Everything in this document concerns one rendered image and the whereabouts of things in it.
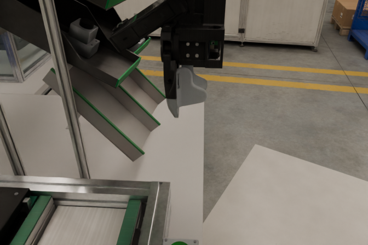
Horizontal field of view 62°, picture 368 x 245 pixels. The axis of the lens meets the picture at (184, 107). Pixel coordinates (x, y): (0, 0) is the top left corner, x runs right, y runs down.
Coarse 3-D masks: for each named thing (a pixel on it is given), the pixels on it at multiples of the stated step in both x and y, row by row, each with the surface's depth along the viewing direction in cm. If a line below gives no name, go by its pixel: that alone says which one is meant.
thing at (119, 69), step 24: (0, 0) 60; (24, 0) 67; (72, 0) 70; (0, 24) 63; (24, 24) 61; (96, 24) 71; (48, 48) 63; (72, 48) 61; (96, 72) 63; (120, 72) 69
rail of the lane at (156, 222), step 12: (156, 192) 69; (168, 192) 69; (156, 204) 67; (168, 204) 69; (144, 216) 63; (156, 216) 64; (168, 216) 70; (144, 228) 61; (156, 228) 61; (168, 228) 70; (144, 240) 59; (156, 240) 59
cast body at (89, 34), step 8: (72, 24) 63; (80, 24) 64; (88, 24) 64; (64, 32) 67; (72, 32) 64; (80, 32) 64; (88, 32) 64; (96, 32) 68; (72, 40) 65; (80, 40) 65; (88, 40) 65; (96, 40) 68; (80, 48) 66; (88, 48) 66; (96, 48) 69; (88, 56) 67
